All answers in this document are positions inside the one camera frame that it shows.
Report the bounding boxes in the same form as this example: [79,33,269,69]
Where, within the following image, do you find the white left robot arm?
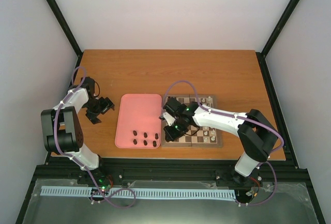
[41,77,114,184]

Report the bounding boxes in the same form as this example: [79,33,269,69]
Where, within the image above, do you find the light blue cable duct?
[40,186,236,201]

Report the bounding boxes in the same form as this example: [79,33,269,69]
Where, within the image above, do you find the pink plastic tray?
[115,94,162,149]

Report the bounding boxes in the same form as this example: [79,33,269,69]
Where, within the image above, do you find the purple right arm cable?
[162,80,284,206]

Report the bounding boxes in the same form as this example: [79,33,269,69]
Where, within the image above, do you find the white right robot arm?
[160,97,284,182]

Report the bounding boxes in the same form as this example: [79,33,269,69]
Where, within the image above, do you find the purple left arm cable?
[55,66,137,209]

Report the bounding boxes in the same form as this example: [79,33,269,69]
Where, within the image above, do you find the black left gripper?
[83,97,115,125]

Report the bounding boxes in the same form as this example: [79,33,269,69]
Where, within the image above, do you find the black aluminium frame rail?
[32,157,311,185]

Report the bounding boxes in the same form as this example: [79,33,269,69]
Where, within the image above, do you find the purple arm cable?
[162,80,284,206]
[55,66,137,209]

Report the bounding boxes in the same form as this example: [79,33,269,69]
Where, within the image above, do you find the left controller circuit board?
[91,175,113,197]

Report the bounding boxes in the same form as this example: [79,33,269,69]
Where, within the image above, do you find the wooden chessboard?
[161,94,223,148]

